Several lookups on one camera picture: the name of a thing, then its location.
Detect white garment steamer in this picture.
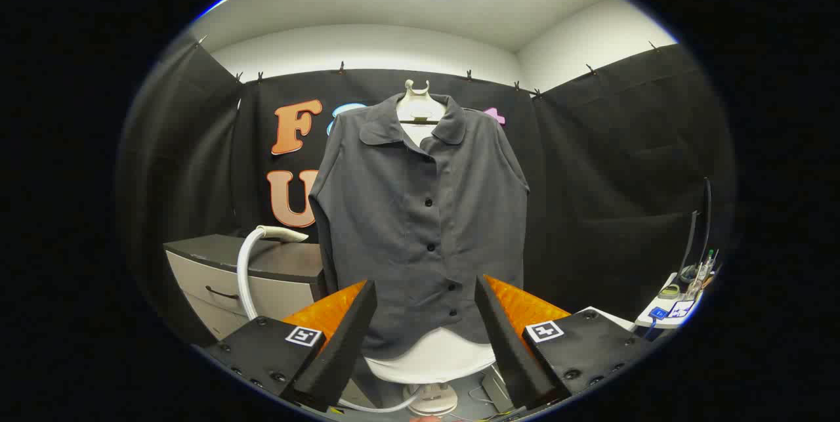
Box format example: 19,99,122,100
236,225,309,322

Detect thin white cable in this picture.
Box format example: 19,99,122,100
338,392,421,414

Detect white torso hanger form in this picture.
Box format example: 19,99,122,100
364,79,496,385

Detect grey button shirt clothes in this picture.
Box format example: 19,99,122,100
308,93,531,360

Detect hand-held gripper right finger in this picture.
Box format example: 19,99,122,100
474,274,650,410

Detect white desk with small items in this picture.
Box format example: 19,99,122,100
635,270,709,331

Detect grey box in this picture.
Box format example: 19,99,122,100
481,369,516,413

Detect grey drawer cabinet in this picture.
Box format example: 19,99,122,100
163,234,329,344

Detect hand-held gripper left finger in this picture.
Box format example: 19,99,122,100
203,280,378,413

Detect white round stand base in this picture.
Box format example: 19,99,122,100
404,383,459,416

